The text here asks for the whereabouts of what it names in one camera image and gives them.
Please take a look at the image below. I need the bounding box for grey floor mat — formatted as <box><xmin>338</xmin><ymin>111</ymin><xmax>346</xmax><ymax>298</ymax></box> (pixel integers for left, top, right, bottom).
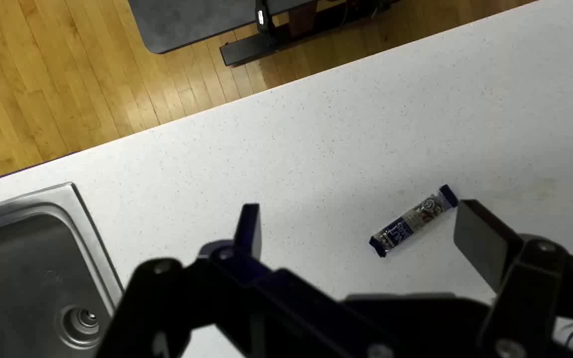
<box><xmin>127</xmin><ymin>0</ymin><xmax>314</xmax><ymax>54</ymax></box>

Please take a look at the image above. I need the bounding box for stainless steel sink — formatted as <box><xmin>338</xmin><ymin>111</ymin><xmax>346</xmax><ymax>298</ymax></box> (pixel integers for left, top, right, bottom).
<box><xmin>0</xmin><ymin>183</ymin><xmax>121</xmax><ymax>358</ymax></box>

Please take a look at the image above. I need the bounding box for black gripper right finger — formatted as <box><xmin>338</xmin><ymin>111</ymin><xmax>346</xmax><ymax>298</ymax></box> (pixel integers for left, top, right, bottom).
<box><xmin>454</xmin><ymin>199</ymin><xmax>573</xmax><ymax>358</ymax></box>

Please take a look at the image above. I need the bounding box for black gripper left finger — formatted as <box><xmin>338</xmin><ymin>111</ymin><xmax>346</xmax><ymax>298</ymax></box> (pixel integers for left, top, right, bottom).
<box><xmin>97</xmin><ymin>203</ymin><xmax>338</xmax><ymax>358</ymax></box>

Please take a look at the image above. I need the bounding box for black stand base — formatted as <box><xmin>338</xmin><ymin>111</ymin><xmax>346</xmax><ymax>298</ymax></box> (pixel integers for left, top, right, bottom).
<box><xmin>219</xmin><ymin>0</ymin><xmax>396</xmax><ymax>67</ymax></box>

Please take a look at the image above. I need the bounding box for granola bar blue wrapper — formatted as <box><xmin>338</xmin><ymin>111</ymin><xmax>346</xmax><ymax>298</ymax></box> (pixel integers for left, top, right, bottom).
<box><xmin>368</xmin><ymin>185</ymin><xmax>460</xmax><ymax>256</ymax></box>

